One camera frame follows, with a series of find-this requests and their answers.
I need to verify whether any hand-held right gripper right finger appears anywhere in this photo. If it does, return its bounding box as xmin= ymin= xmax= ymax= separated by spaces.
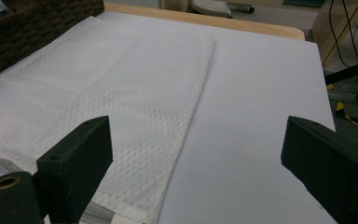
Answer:
xmin=281 ymin=115 xmax=358 ymax=224

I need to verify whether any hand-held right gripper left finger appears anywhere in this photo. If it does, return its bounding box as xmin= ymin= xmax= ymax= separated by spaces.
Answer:
xmin=36 ymin=115 xmax=114 ymax=224

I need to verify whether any white waffle towel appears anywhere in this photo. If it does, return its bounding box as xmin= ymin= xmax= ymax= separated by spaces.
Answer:
xmin=0 ymin=16 xmax=215 ymax=224

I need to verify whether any brown wicker basket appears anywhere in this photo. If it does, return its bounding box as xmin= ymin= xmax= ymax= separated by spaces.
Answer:
xmin=0 ymin=0 xmax=105 ymax=83

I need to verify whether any yellow black tape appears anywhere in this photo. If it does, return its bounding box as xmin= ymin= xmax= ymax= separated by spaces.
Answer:
xmin=335 ymin=101 xmax=358 ymax=127

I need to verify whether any white board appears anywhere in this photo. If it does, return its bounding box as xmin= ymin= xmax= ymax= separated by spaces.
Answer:
xmin=0 ymin=11 xmax=338 ymax=224

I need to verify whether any black metal stand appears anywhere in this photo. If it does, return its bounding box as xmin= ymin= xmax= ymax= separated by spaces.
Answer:
xmin=324 ymin=58 xmax=358 ymax=107

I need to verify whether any light wooden desk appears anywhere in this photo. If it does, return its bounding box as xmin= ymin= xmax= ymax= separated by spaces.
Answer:
xmin=310 ymin=0 xmax=358 ymax=67

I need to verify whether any wooden table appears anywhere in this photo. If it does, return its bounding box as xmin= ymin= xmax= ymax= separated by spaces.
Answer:
xmin=103 ymin=2 xmax=306 ymax=42

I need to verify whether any grey chair base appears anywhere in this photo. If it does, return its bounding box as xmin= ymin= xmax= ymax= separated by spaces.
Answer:
xmin=189 ymin=0 xmax=255 ymax=19

